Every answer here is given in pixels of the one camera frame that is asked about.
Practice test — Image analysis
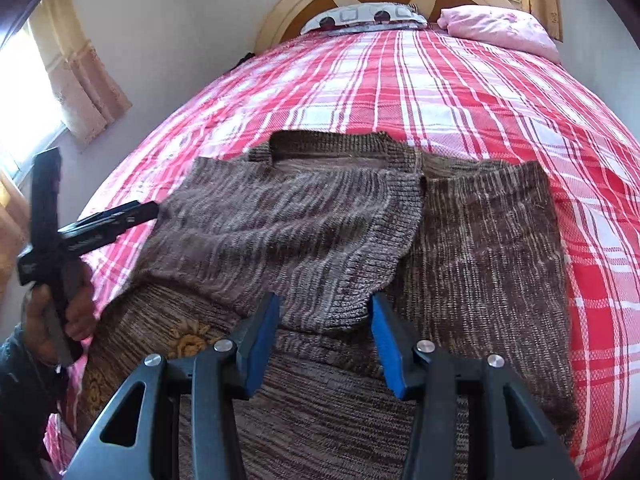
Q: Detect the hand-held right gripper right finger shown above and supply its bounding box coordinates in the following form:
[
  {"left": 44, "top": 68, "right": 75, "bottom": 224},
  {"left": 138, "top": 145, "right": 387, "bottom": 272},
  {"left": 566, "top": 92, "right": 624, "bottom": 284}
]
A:
[{"left": 370, "top": 292, "right": 583, "bottom": 480}]

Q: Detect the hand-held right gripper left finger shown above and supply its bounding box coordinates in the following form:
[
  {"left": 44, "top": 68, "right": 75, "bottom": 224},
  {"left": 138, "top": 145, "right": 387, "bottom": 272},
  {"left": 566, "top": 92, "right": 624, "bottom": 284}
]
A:
[{"left": 75, "top": 291, "right": 282, "bottom": 480}]

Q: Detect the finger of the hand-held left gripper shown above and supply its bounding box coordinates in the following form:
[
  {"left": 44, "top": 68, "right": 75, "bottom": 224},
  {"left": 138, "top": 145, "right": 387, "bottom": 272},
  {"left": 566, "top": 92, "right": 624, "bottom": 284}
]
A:
[{"left": 80, "top": 200, "right": 160, "bottom": 254}]

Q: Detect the brown knit sweater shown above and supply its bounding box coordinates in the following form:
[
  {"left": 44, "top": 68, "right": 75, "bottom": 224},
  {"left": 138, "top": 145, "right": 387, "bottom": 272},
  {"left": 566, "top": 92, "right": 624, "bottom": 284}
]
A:
[{"left": 75, "top": 130, "right": 581, "bottom": 480}]

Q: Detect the person's left forearm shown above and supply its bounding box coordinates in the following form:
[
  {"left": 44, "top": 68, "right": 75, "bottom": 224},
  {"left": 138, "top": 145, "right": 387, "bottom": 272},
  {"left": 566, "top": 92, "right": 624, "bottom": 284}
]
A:
[{"left": 0, "top": 324, "right": 76, "bottom": 480}]

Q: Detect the person's left hand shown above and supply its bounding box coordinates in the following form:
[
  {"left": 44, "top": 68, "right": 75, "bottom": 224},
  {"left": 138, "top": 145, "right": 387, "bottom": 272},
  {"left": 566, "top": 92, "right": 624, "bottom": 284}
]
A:
[{"left": 24, "top": 262, "right": 97, "bottom": 368}]

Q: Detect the window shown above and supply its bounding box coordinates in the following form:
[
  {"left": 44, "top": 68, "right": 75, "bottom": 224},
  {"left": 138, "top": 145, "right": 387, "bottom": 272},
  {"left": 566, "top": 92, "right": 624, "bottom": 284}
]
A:
[{"left": 0, "top": 25, "right": 68, "bottom": 181}]

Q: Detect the bed with red plaid sheet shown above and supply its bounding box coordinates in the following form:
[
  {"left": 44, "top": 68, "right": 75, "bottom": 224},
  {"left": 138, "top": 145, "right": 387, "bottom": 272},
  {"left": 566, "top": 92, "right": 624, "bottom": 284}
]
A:
[{"left": 42, "top": 25, "right": 640, "bottom": 480}]

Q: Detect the beige wooden headboard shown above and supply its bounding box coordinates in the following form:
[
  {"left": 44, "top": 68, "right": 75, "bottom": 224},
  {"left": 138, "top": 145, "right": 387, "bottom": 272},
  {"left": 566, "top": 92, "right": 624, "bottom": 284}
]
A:
[{"left": 254, "top": 0, "right": 531, "bottom": 56}]

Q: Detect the white patterned pillow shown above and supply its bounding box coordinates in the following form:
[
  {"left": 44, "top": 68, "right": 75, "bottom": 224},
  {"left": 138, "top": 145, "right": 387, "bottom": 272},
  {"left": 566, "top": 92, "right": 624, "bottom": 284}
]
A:
[{"left": 300, "top": 1, "right": 429, "bottom": 36}]

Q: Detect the pink pillow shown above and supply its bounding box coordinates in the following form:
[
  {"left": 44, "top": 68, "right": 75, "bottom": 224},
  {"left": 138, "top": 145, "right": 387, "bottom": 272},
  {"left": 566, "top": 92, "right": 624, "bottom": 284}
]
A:
[{"left": 437, "top": 5, "right": 561, "bottom": 65}]

